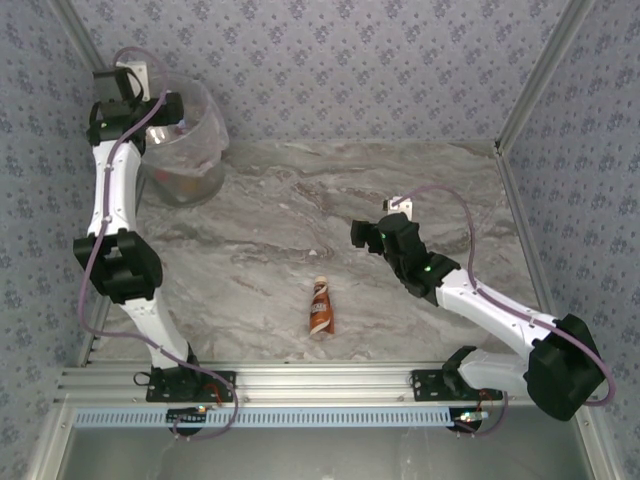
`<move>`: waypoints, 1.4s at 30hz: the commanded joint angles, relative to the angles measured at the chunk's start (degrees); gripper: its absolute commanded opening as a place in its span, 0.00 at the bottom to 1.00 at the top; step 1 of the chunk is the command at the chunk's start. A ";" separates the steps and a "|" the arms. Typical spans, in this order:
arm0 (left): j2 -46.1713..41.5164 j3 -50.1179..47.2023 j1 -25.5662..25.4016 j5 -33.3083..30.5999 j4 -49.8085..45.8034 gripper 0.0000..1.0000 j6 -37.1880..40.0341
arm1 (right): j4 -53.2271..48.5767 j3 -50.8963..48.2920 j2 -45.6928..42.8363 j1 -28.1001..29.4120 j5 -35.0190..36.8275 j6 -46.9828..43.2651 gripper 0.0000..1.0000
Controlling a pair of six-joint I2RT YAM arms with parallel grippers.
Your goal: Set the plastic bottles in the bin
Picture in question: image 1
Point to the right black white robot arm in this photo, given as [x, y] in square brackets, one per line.
[560, 370]

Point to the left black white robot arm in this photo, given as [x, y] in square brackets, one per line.
[120, 265]

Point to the clear plastic bin liner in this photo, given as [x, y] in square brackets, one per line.
[205, 140]

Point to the grey waste bin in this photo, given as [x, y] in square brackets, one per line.
[200, 190]

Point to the brown chocolate drink bottle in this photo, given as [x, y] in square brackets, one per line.
[321, 310]

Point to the small black circuit board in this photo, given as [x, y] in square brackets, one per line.
[467, 416]
[187, 415]

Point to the grey metal lower panel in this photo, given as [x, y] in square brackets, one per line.
[320, 455]

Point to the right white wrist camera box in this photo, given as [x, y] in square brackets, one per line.
[400, 207]

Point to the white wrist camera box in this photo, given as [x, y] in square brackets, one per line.
[142, 75]
[400, 207]

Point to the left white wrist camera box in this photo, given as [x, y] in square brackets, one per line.
[142, 75]

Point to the aluminium corner post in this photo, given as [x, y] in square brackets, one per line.
[85, 47]
[542, 75]

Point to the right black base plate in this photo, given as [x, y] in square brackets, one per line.
[427, 387]

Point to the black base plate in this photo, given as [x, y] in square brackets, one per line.
[427, 387]
[220, 387]

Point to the aluminium mounting rail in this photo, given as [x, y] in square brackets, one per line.
[320, 382]

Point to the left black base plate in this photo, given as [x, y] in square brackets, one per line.
[220, 387]

